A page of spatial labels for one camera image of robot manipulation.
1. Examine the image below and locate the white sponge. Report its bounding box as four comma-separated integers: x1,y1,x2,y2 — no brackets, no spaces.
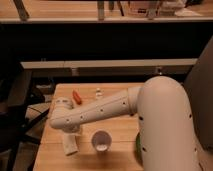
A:
62,134,78,156

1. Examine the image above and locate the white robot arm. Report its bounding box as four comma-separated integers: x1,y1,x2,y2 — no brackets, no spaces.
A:
50,76,201,171

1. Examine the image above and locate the green ceramic bowl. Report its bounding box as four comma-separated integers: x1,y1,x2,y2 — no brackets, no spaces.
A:
135,133,143,162

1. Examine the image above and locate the orange carrot toy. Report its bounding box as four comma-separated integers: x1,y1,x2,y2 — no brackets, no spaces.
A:
72,90,82,105

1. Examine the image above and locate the white cup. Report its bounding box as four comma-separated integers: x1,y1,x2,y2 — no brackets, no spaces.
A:
91,130,112,152

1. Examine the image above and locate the small white bottle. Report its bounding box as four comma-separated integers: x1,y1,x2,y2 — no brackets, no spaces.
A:
95,88,103,100

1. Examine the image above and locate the long wooden bench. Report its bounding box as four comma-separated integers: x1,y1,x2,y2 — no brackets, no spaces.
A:
22,58,197,77

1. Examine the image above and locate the grey chair back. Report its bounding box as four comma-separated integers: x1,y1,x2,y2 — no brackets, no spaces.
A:
184,36,213,151

